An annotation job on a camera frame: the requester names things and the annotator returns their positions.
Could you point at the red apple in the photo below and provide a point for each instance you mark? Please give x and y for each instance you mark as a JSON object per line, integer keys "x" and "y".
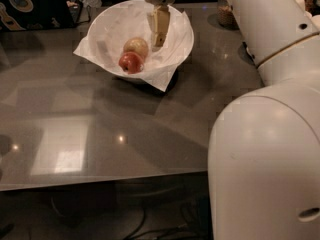
{"x": 131, "y": 62}

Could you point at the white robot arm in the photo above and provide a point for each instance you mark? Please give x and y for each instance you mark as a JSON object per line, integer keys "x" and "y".
{"x": 264, "y": 148}

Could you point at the black laptop with stickers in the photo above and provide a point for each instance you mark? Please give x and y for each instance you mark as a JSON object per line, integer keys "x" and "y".
{"x": 23, "y": 15}

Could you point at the yellow-green apple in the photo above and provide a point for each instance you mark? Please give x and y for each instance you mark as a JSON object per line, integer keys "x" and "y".
{"x": 137, "y": 45}

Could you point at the glass jar of grains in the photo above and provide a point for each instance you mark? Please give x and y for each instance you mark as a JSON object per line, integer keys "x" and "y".
{"x": 225, "y": 15}

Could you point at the white bowl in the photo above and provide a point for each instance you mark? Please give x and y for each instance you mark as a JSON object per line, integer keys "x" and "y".
{"x": 180, "y": 34}

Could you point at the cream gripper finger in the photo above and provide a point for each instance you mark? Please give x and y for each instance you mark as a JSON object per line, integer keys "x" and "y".
{"x": 159, "y": 20}

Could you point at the white paper liner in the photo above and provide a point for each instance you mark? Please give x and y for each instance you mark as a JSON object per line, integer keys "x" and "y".
{"x": 160, "y": 70}

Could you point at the black mat under bowls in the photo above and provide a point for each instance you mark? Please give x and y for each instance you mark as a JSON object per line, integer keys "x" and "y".
{"x": 248, "y": 52}

